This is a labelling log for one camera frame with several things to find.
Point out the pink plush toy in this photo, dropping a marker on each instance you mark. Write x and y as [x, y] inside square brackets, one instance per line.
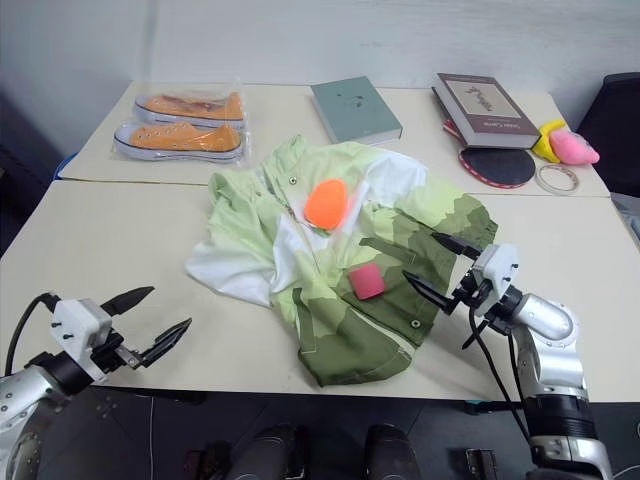
[572, 147]

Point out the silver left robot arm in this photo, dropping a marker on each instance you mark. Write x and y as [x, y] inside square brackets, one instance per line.
[20, 395]

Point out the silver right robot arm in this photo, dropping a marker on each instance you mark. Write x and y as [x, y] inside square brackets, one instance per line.
[550, 350]

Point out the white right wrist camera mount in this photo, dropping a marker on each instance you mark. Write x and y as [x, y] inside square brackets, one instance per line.
[497, 272]

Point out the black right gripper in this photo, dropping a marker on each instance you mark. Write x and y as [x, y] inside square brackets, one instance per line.
[467, 292]

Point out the black red table-tennis paddle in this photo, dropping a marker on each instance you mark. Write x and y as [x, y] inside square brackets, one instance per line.
[497, 167]

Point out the green camouflage zip jacket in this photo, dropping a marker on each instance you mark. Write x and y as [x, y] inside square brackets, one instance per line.
[350, 330]

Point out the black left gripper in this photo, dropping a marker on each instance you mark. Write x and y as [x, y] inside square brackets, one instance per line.
[107, 352]

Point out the orange sneakers in bag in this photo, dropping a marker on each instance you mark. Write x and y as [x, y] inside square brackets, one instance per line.
[240, 145]

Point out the grey-green hardcover book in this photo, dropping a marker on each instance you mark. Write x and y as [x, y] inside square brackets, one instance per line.
[355, 107]

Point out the orange oval foam piece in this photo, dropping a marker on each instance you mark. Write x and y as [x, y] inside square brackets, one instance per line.
[325, 205]

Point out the pink square foam block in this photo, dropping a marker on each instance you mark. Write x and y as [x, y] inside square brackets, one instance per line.
[366, 283]

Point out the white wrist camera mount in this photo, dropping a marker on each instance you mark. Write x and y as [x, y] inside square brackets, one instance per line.
[80, 320]
[497, 272]

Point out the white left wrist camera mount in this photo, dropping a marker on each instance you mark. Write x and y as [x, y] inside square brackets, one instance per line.
[80, 320]

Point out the black chair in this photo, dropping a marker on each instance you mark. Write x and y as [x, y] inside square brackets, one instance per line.
[612, 125]

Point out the yellow plush toy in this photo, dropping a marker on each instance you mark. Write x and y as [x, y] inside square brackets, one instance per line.
[542, 142]

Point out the orange canvas sneaker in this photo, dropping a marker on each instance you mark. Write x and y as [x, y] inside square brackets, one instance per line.
[175, 140]
[200, 107]

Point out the dark brown hardcover book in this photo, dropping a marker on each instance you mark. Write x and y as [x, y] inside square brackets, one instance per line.
[482, 107]

